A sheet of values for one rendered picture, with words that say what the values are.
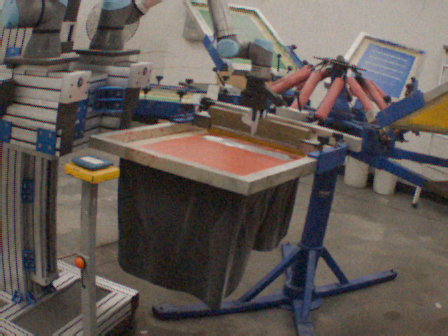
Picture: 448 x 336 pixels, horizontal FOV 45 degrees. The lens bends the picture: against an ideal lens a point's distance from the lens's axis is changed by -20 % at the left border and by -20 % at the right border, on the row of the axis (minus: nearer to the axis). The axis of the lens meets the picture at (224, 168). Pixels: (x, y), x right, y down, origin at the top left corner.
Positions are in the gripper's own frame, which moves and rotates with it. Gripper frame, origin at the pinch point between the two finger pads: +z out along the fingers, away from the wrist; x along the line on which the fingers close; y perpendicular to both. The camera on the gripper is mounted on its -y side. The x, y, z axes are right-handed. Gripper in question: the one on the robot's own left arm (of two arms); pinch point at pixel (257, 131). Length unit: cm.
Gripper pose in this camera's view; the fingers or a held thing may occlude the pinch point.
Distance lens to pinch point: 236.8
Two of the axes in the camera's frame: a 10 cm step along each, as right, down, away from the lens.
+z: -1.4, 9.6, 2.3
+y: -8.6, -2.3, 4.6
